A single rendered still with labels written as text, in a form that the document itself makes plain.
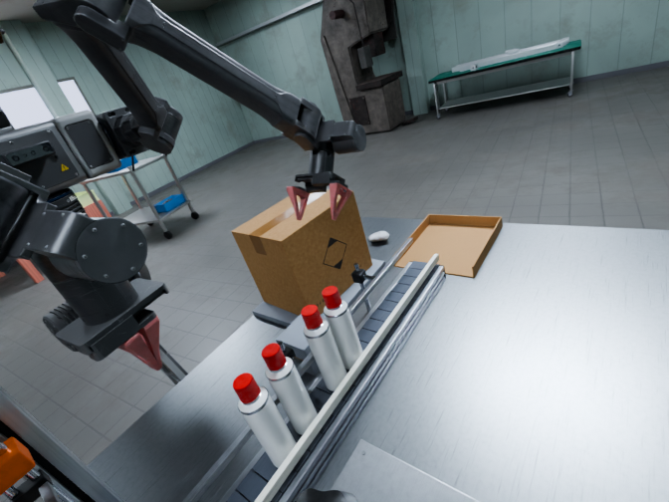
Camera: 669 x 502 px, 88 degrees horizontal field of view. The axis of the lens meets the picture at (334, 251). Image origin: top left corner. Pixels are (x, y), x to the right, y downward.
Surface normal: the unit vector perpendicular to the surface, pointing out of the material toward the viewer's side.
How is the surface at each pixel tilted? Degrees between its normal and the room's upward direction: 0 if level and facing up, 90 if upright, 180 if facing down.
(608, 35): 90
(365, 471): 0
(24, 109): 90
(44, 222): 36
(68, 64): 90
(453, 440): 0
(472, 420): 0
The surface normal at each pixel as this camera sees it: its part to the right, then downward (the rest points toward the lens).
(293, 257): 0.73, 0.14
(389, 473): -0.27, -0.84
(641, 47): -0.48, 0.54
